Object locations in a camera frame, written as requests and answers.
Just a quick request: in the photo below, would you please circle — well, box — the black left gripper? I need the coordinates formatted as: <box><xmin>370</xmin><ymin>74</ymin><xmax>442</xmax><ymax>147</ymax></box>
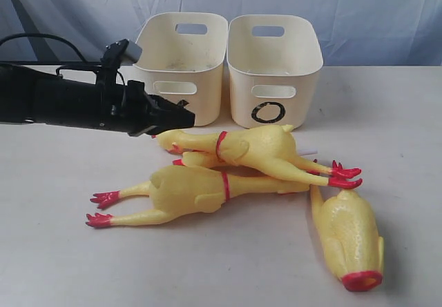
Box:
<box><xmin>98</xmin><ymin>80</ymin><xmax>195</xmax><ymax>137</ymax></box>

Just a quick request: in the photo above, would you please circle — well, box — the whole rubber chicken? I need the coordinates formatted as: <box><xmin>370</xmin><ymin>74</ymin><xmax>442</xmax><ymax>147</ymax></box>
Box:
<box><xmin>86</xmin><ymin>165</ymin><xmax>309</xmax><ymax>228</ymax></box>
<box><xmin>155</xmin><ymin>125</ymin><xmax>363</xmax><ymax>189</ymax></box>

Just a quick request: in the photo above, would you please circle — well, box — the headless rubber chicken body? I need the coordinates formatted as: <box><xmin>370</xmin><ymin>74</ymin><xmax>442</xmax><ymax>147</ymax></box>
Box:
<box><xmin>310</xmin><ymin>186</ymin><xmax>384</xmax><ymax>292</ymax></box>

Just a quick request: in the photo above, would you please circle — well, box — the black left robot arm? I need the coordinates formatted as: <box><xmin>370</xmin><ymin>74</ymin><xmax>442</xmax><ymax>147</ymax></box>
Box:
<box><xmin>1</xmin><ymin>63</ymin><xmax>195</xmax><ymax>137</ymax></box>

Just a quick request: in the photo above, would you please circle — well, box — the cream bin with X mark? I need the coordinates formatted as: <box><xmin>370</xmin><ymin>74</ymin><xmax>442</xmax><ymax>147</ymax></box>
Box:
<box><xmin>133</xmin><ymin>12</ymin><xmax>228</xmax><ymax>126</ymax></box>

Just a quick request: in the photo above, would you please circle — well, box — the severed rubber chicken head neck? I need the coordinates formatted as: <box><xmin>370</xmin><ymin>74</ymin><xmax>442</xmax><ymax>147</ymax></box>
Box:
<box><xmin>181</xmin><ymin>146</ymin><xmax>329</xmax><ymax>180</ymax></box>

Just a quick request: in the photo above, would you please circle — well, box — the cream bin with O mark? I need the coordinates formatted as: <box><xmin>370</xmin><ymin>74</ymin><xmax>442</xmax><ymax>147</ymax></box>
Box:
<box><xmin>227</xmin><ymin>14</ymin><xmax>323</xmax><ymax>128</ymax></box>

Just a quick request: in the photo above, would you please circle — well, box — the white backdrop curtain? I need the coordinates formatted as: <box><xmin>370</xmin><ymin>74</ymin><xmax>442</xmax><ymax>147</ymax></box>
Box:
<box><xmin>1</xmin><ymin>0</ymin><xmax>441</xmax><ymax>66</ymax></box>

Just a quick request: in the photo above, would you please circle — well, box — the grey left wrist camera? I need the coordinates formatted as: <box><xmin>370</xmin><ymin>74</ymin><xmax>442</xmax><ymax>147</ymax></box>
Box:
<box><xmin>100</xmin><ymin>39</ymin><xmax>142</xmax><ymax>68</ymax></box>

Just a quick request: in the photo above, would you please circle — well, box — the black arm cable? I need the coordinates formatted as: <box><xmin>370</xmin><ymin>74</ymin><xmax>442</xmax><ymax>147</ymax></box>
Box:
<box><xmin>0</xmin><ymin>32</ymin><xmax>104</xmax><ymax>80</ymax></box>

